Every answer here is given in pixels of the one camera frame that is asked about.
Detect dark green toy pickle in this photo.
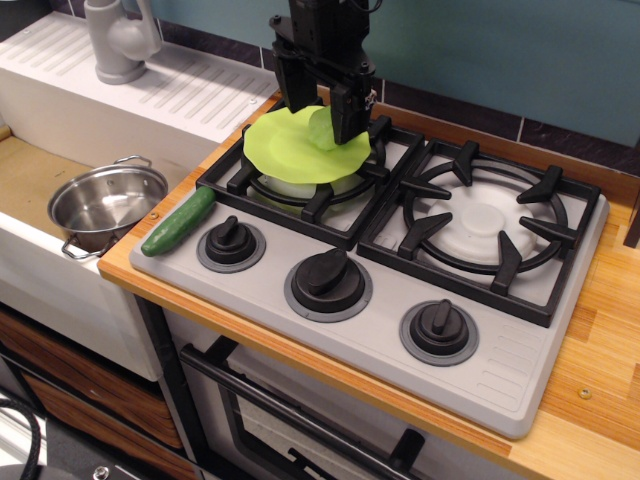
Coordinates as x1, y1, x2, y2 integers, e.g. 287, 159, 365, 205
140, 186, 216, 257

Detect grey toy stove top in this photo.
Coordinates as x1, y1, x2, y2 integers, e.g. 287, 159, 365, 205
130, 200, 580, 438

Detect black left stove knob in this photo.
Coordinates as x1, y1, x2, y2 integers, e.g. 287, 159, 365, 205
197, 215, 266, 274

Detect small stainless steel pot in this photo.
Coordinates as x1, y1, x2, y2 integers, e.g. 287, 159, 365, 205
47, 155, 168, 260

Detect wooden drawer fronts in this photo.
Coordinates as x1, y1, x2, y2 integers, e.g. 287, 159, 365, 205
1, 305, 198, 479

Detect black middle stove knob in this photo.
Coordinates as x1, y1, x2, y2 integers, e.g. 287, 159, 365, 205
284, 248, 373, 323

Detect black right burner grate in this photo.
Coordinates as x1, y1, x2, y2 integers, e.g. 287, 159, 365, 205
358, 139, 609, 327

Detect white toy sink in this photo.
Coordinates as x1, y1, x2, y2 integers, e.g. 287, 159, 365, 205
1, 12, 277, 381

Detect toy oven door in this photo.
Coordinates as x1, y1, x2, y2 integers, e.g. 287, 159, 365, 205
169, 319, 515, 479

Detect black left burner grate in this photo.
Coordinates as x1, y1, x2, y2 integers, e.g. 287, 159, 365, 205
197, 115, 426, 250

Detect lime green plastic plate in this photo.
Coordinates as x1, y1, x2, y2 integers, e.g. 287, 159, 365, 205
243, 106, 371, 184

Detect grey toy faucet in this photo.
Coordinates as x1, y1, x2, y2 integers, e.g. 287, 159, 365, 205
84, 0, 162, 85

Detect black braided cable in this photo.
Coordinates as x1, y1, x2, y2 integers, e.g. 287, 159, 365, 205
0, 397, 49, 480

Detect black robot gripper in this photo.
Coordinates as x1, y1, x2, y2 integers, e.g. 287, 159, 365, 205
269, 1, 378, 145

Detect black oven door handle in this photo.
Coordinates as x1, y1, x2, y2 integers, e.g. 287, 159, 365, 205
180, 344, 424, 479

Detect black stove knob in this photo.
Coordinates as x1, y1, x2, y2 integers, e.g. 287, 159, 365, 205
197, 215, 266, 274
399, 299, 480, 367
284, 248, 373, 323

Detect light green toy cauliflower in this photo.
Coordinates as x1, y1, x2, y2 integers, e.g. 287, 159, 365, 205
308, 106, 337, 151

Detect black right stove knob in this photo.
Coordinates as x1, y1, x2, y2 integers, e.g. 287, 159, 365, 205
399, 299, 480, 367

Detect black burner grate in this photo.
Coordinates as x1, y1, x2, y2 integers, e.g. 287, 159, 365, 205
358, 139, 609, 327
197, 115, 426, 250

